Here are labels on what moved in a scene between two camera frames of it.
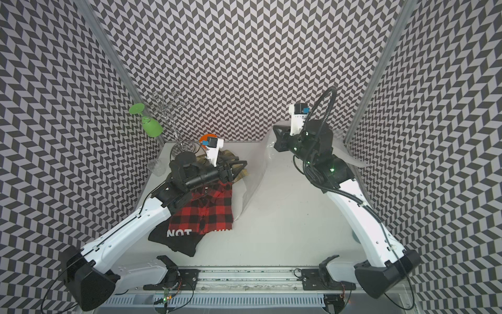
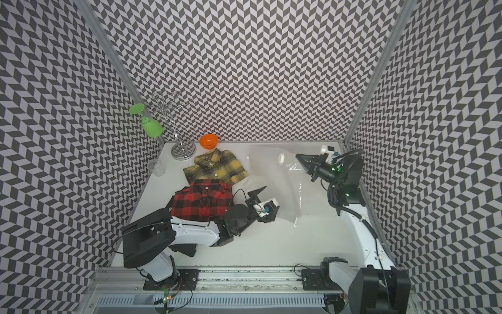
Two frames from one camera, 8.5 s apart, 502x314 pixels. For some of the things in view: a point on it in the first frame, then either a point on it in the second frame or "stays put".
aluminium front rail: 248,279 stays put
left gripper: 225,176 -> 255,199
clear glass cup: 157,167 stays put
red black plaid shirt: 207,209 stays put
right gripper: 282,137 -> 314,162
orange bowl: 204,138 stays put
